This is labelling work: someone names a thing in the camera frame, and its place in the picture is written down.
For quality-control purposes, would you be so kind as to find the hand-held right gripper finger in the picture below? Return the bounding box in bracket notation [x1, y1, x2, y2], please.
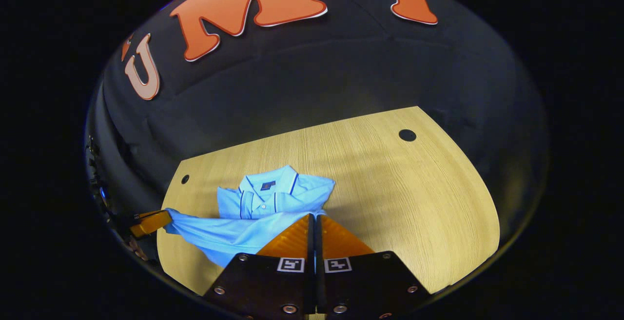
[202, 214, 316, 318]
[314, 214, 432, 318]

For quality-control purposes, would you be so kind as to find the light blue T-shirt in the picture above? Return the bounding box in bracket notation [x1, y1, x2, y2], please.
[163, 165, 336, 268]

